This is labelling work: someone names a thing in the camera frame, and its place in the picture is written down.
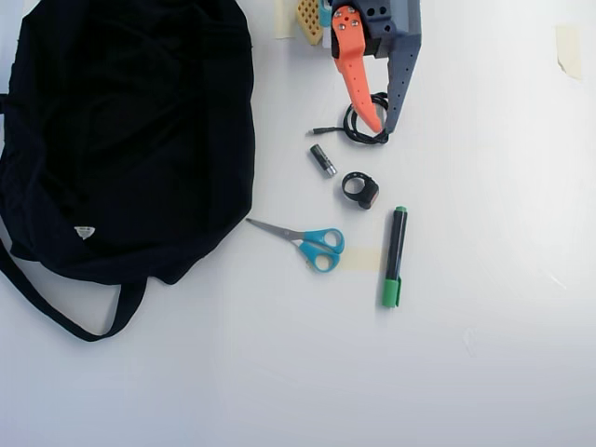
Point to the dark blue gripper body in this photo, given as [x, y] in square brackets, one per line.
[378, 34]

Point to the masking tape strip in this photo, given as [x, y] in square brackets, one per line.
[570, 51]
[284, 23]
[363, 260]

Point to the black fabric bag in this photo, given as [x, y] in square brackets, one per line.
[116, 139]

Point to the green and black marker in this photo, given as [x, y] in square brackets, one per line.
[395, 251]

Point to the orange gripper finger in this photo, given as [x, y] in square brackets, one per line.
[356, 70]

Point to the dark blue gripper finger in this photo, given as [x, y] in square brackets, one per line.
[400, 79]

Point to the black cylindrical battery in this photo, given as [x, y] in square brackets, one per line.
[322, 160]

